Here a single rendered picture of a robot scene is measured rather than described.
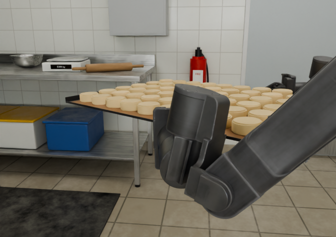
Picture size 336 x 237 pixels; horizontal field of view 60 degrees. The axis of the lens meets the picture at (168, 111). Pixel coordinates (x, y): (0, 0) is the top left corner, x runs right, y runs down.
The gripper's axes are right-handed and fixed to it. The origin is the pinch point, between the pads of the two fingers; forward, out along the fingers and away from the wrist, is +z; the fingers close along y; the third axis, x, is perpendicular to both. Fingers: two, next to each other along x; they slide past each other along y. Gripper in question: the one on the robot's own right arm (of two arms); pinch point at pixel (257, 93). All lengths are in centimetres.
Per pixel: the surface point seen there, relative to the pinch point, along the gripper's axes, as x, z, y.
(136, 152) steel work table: -127, 43, -70
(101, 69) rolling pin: -147, 69, -9
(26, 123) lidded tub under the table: -154, 133, -53
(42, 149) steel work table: -154, 123, -75
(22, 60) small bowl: -174, 138, -4
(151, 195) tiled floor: -115, 32, -100
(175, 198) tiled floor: -110, 15, -100
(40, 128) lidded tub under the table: -162, 126, -60
